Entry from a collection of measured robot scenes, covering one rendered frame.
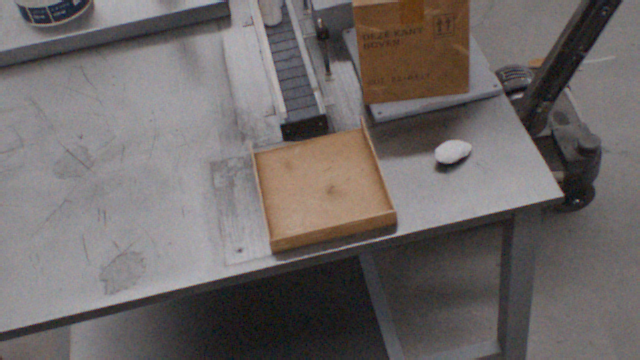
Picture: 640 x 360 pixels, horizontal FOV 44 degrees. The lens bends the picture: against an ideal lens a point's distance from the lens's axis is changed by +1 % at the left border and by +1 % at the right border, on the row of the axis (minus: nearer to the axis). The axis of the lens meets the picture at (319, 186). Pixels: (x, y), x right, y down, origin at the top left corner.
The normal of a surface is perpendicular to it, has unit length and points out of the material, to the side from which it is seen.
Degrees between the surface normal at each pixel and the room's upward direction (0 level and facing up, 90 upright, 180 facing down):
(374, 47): 90
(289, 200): 0
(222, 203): 0
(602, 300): 0
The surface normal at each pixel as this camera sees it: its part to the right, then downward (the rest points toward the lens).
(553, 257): -0.13, -0.68
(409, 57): 0.02, 0.73
